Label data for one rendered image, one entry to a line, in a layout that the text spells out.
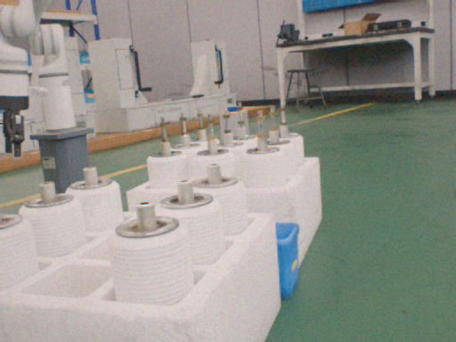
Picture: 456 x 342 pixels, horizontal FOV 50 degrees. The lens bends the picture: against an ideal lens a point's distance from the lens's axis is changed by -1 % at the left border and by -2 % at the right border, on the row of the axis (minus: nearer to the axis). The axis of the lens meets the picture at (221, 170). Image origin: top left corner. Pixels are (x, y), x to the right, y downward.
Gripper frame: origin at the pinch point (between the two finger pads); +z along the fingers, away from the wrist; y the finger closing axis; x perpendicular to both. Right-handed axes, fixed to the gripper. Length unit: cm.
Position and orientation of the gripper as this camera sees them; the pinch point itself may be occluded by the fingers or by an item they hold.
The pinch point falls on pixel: (13, 153)
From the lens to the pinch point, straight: 128.2
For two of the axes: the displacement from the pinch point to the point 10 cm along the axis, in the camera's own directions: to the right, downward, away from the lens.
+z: -0.6, 9.8, 1.8
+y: 5.5, 1.9, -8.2
